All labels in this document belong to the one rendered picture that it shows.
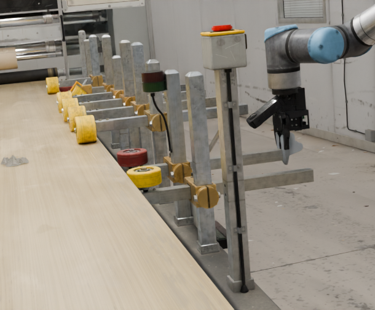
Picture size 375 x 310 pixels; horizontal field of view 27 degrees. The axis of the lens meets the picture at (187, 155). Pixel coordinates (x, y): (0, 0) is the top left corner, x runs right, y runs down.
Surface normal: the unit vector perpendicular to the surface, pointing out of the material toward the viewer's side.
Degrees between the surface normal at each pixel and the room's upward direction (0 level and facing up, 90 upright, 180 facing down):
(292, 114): 90
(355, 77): 90
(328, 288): 0
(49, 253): 0
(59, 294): 0
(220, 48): 90
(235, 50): 90
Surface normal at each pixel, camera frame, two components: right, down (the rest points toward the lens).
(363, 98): -0.94, 0.15
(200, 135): 0.23, 0.17
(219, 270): -0.08, -0.98
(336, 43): 0.58, 0.11
